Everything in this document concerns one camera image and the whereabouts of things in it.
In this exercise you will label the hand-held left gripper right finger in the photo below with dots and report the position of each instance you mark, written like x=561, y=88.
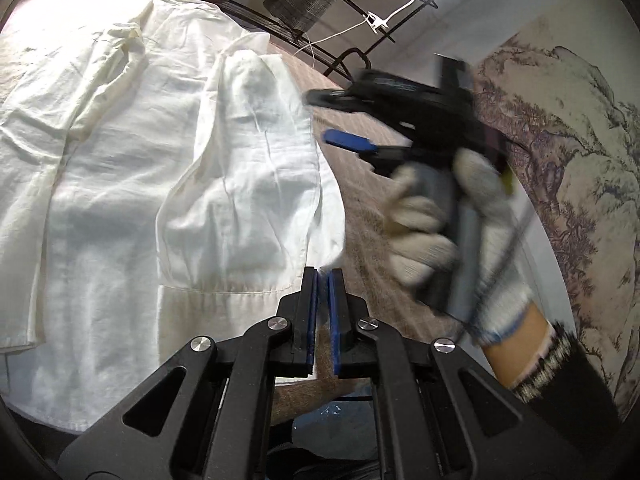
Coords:
x=334, y=340

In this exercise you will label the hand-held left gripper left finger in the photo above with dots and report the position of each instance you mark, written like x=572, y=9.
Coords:
x=312, y=320

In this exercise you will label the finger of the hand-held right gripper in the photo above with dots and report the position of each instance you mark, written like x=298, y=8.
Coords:
x=332, y=97
x=350, y=141

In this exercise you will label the white long-sleeved shirt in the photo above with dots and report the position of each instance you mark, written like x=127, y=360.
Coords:
x=125, y=210

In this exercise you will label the person's right forearm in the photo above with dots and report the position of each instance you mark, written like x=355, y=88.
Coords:
x=520, y=350

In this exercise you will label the black metal clothes rack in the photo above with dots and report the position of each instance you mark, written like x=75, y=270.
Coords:
x=357, y=10

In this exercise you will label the person's right hand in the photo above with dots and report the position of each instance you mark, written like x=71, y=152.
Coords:
x=425, y=260

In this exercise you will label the blue plastic bag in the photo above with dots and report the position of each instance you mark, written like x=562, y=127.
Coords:
x=330, y=415

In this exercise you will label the landscape wall poster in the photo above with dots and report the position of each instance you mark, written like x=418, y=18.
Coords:
x=575, y=160

